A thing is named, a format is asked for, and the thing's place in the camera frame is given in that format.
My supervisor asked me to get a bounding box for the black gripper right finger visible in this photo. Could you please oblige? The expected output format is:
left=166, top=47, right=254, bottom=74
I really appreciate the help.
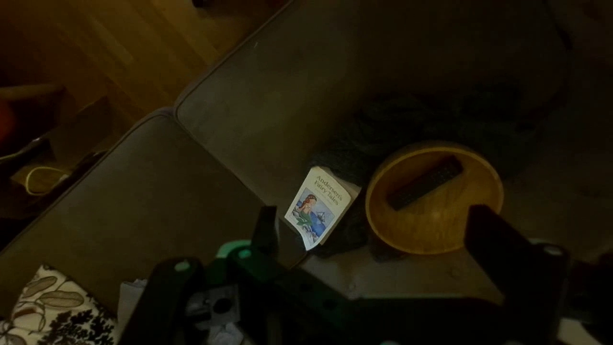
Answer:
left=463, top=203, right=570, bottom=345

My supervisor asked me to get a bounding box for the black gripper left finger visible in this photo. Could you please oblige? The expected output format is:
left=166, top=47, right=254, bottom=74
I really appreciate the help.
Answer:
left=120, top=256, right=206, bottom=345

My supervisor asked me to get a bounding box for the brown wooden bowl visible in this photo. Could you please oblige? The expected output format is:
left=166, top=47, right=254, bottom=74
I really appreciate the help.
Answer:
left=363, top=139, right=505, bottom=256

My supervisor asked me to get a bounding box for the brown fabric couch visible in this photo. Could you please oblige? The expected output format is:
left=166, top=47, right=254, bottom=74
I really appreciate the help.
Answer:
left=0, top=0, right=613, bottom=345

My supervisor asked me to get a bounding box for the plain grey pillow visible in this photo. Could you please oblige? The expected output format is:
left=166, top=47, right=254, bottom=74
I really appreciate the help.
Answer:
left=112, top=275, right=151, bottom=341

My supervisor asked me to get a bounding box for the leaf patterned white pillow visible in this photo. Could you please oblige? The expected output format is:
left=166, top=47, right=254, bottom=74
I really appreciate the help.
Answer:
left=0, top=264, right=116, bottom=345

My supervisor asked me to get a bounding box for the black bar-shaped object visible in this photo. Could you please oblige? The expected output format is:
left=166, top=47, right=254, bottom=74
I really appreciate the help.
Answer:
left=384, top=153, right=465, bottom=212

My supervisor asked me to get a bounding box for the dark fuzzy blanket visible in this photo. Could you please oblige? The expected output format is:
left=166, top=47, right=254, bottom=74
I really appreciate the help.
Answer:
left=317, top=82, right=563, bottom=187

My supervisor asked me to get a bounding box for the white illustrated book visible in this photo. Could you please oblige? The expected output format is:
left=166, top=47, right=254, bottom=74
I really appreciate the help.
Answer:
left=283, top=164, right=361, bottom=252

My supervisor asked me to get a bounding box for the aluminium frame robot table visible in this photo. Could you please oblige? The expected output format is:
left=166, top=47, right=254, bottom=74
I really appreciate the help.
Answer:
left=183, top=203, right=613, bottom=345

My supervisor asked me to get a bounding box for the white coiled cable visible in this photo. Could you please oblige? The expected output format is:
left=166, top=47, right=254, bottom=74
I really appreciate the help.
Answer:
left=22, top=162, right=72, bottom=197

